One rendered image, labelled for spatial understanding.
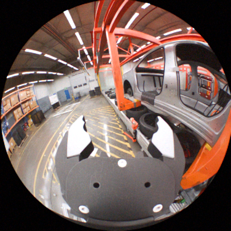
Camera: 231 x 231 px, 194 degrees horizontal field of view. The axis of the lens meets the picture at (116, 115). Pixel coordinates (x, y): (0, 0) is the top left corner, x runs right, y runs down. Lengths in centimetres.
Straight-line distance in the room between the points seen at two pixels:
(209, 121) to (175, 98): 59
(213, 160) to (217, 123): 55
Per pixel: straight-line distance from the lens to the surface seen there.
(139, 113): 173
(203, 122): 106
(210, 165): 62
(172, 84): 113
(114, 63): 168
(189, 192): 144
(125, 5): 152
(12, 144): 889
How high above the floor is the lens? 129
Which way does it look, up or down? 28 degrees down
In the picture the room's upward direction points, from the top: 9 degrees counter-clockwise
